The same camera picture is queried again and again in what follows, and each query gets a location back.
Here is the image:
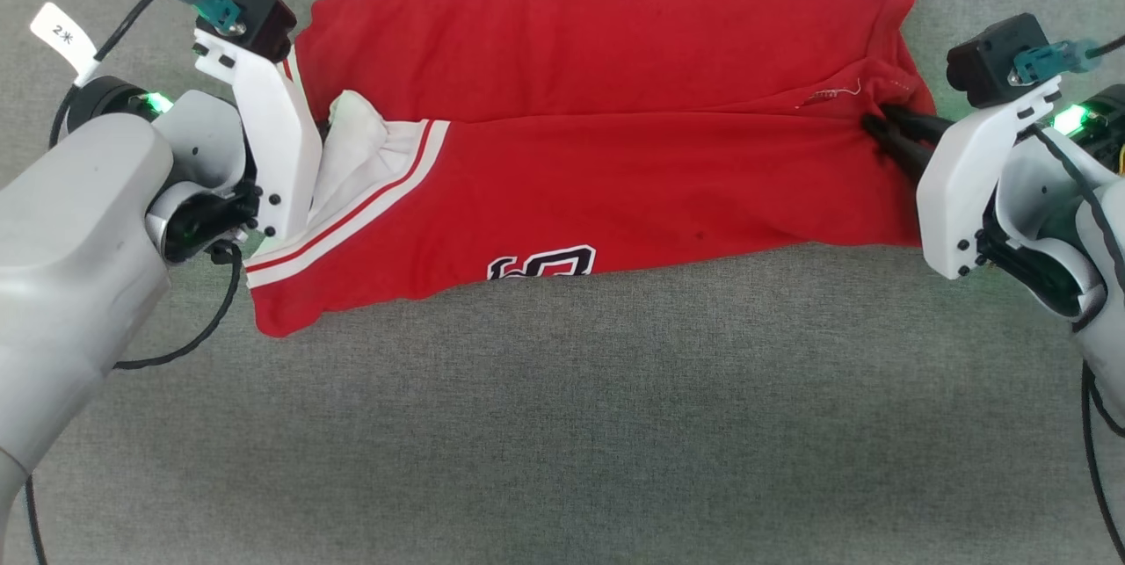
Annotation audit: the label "teal left camera plug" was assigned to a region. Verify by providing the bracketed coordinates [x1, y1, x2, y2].
[171, 0, 244, 36]

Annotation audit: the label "white cable label tag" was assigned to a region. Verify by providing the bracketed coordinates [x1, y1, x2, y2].
[29, 1, 99, 90]

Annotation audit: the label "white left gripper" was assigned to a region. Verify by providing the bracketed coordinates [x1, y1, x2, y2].
[145, 27, 323, 264]

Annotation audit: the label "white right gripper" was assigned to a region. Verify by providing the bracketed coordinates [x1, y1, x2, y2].
[863, 76, 1108, 322]

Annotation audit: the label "red shorts with white trim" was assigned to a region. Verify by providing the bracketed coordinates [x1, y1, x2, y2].
[244, 0, 938, 339]

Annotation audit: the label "teal camera plug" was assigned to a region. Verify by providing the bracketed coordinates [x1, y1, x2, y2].
[171, 0, 244, 36]
[1011, 38, 1101, 88]

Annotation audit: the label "grey fabric sofa cushion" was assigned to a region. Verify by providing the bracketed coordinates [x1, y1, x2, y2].
[0, 0, 1125, 565]

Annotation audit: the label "teal right camera plug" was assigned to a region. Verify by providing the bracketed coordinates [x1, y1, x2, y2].
[1011, 38, 1101, 88]

